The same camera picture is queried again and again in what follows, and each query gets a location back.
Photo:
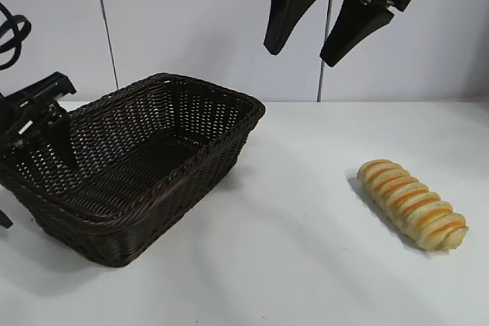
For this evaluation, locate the dark brown wicker basket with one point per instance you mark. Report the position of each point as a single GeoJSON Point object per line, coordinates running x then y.
{"type": "Point", "coordinates": [153, 188]}

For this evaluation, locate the silver vertical pole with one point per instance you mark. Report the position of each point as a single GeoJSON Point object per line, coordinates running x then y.
{"type": "Point", "coordinates": [321, 81]}

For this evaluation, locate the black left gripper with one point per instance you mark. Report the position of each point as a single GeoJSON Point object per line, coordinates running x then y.
{"type": "Point", "coordinates": [34, 104]}

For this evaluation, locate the long striped twisted bread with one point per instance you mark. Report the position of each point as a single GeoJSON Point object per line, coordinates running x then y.
{"type": "Point", "coordinates": [412, 204]}

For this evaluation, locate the thin dark vertical rod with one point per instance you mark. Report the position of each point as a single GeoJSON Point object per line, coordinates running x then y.
{"type": "Point", "coordinates": [107, 24]}

